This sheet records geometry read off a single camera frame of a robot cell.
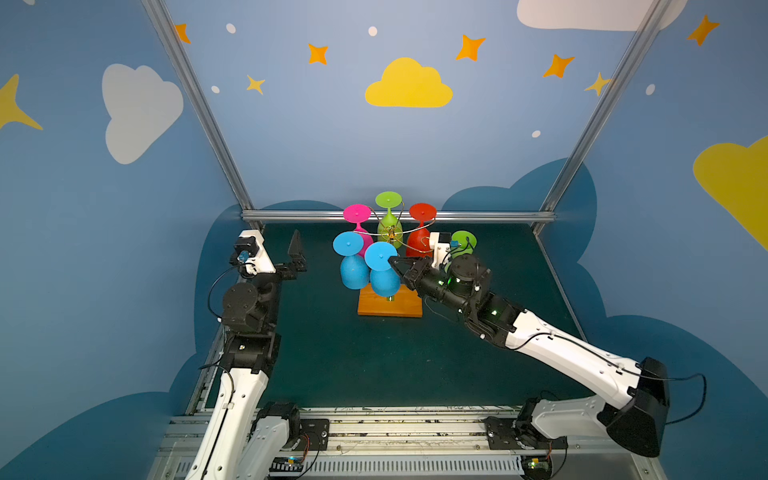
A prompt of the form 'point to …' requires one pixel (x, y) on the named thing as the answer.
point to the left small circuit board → (286, 466)
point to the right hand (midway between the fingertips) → (392, 255)
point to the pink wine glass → (358, 214)
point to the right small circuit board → (536, 466)
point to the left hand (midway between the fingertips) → (270, 234)
